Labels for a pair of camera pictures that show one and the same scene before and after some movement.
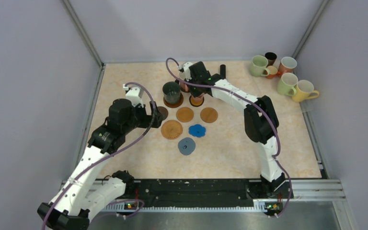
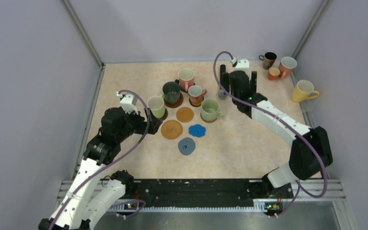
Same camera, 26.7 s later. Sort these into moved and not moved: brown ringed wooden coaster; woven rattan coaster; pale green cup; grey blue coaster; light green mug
Moved: pale green cup; light green mug
Not moved: grey blue coaster; brown ringed wooden coaster; woven rattan coaster
